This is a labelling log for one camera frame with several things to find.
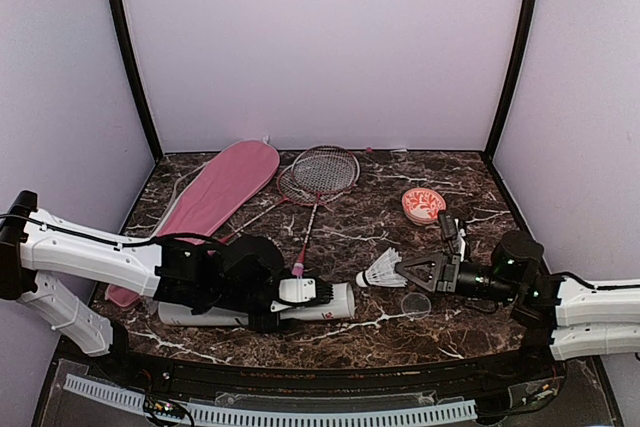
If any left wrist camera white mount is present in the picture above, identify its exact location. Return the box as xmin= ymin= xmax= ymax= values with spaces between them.
xmin=270 ymin=277 xmax=318 ymax=312

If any black frame post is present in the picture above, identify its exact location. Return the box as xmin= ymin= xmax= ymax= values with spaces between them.
xmin=108 ymin=0 xmax=164 ymax=163
xmin=483 ymin=0 xmax=536 ymax=164

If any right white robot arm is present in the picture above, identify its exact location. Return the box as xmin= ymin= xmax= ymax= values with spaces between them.
xmin=394 ymin=231 xmax=639 ymax=381

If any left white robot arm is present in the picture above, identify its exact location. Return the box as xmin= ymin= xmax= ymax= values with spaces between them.
xmin=1 ymin=190 xmax=334 ymax=383

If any white shuttlecock tube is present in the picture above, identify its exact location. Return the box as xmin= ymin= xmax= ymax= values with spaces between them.
xmin=158 ymin=283 xmax=355 ymax=327

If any right black frame post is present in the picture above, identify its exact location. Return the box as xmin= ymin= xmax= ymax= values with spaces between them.
xmin=483 ymin=0 xmax=536 ymax=164

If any red patterned bowl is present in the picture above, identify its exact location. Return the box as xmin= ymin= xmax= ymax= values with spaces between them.
xmin=402 ymin=187 xmax=446 ymax=225

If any pink racket cover bag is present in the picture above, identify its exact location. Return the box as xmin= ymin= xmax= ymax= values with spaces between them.
xmin=105 ymin=140 xmax=281 ymax=309

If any black front table rail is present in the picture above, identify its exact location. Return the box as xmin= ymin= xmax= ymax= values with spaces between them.
xmin=59 ymin=334 xmax=566 ymax=401

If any clear plastic tube lid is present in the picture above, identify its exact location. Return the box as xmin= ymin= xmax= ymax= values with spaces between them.
xmin=400 ymin=292 xmax=432 ymax=320

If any red racket with visible handle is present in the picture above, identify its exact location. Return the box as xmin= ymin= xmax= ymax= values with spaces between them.
xmin=291 ymin=145 xmax=360 ymax=278

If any small circuit board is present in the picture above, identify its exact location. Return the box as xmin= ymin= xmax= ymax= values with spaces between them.
xmin=142 ymin=395 xmax=187 ymax=422

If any red racket underneath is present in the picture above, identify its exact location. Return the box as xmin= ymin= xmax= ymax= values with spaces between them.
xmin=220 ymin=166 xmax=343 ymax=244

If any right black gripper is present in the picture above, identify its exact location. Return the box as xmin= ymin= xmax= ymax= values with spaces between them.
xmin=396 ymin=252 xmax=520 ymax=303

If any left black frame post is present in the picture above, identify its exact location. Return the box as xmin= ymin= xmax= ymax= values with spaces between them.
xmin=108 ymin=0 xmax=164 ymax=163

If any white shuttlecock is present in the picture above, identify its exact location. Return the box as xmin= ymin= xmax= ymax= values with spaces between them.
xmin=356 ymin=248 xmax=407 ymax=288

